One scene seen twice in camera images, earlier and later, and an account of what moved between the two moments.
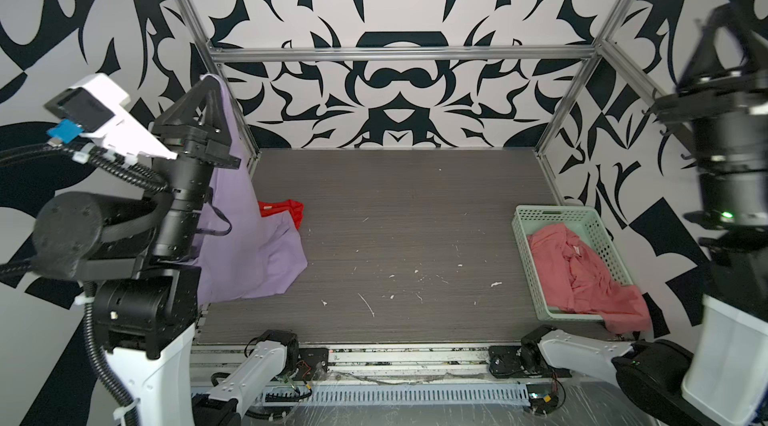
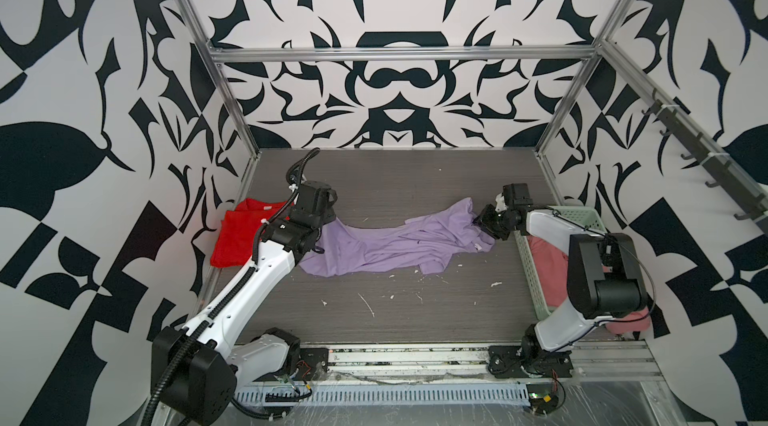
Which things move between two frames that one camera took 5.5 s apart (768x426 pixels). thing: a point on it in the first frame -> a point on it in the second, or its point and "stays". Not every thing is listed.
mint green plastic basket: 584,220 stays
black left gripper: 176,134 -> 328,214
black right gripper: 750,88 -> 484,221
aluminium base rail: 374,364 stays
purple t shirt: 249,253 -> 442,234
